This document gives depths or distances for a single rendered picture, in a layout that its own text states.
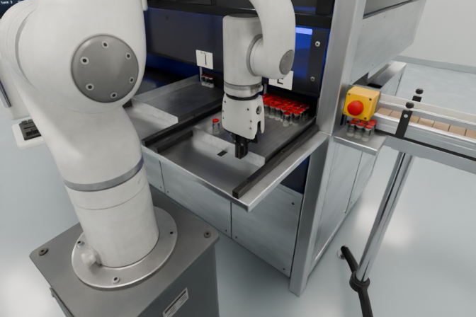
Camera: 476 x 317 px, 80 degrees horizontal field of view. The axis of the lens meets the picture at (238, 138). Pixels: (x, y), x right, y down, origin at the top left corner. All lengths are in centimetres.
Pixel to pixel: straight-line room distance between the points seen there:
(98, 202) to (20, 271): 148
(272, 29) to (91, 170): 36
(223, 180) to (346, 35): 48
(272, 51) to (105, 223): 39
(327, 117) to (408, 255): 116
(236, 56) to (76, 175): 35
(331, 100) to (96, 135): 64
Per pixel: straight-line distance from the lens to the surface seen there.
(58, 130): 46
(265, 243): 140
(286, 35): 53
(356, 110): 81
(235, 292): 152
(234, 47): 58
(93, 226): 51
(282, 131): 89
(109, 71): 33
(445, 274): 189
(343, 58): 83
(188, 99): 112
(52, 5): 34
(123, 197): 47
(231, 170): 72
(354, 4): 80
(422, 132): 95
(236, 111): 64
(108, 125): 45
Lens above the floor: 131
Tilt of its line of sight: 31 degrees down
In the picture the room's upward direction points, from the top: straight up
